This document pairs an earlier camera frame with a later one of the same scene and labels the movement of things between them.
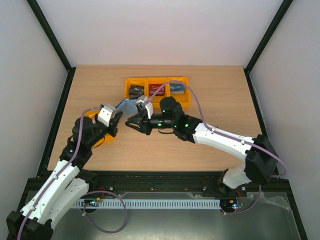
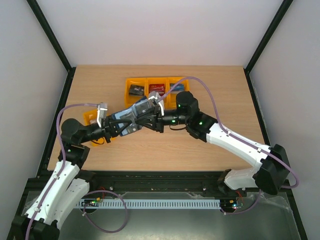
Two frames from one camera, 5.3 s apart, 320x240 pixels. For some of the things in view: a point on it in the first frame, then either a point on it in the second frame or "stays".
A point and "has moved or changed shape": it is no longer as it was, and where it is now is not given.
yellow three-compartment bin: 158,88 stays
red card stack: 153,88 stays
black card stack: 136,90 stays
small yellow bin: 108,137 stays
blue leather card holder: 128,106 has moved or changed shape
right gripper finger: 138,126 → 150,123
